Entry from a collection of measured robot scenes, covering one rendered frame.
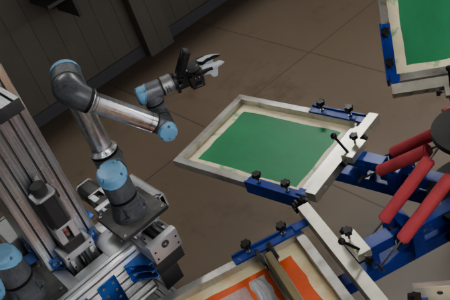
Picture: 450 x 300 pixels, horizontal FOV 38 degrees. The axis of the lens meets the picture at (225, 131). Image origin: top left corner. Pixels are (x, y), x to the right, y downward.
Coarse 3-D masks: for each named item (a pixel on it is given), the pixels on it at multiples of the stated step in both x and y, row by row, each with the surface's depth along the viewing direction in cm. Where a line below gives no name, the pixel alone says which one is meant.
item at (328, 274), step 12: (288, 240) 262; (300, 240) 259; (264, 252) 260; (312, 252) 252; (228, 264) 260; (240, 264) 259; (252, 264) 261; (324, 264) 246; (204, 276) 259; (216, 276) 257; (228, 276) 259; (324, 276) 242; (336, 276) 240; (180, 288) 258; (192, 288) 256; (204, 288) 258; (336, 288) 235
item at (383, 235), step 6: (384, 228) 244; (372, 234) 244; (378, 234) 243; (384, 234) 242; (390, 234) 241; (366, 240) 242; (372, 240) 241; (378, 240) 240; (384, 240) 240; (390, 240) 241; (372, 246) 239; (378, 246) 240; (384, 246) 241; (390, 246) 242; (378, 252) 241
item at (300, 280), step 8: (288, 256) 259; (280, 264) 257; (288, 264) 256; (296, 264) 254; (264, 272) 256; (288, 272) 252; (296, 272) 251; (248, 280) 255; (272, 280) 252; (296, 280) 248; (304, 280) 247; (232, 288) 254; (240, 288) 253; (248, 288) 252; (304, 288) 244; (312, 288) 243; (216, 296) 253; (224, 296) 252; (232, 296) 251; (240, 296) 250; (248, 296) 249; (256, 296) 248; (280, 296) 244
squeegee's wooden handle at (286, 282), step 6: (270, 252) 249; (270, 258) 246; (270, 264) 245; (276, 264) 244; (276, 270) 241; (282, 270) 240; (276, 276) 245; (282, 276) 238; (282, 282) 236; (288, 282) 235; (288, 288) 233; (294, 288) 232; (288, 294) 235; (294, 294) 230
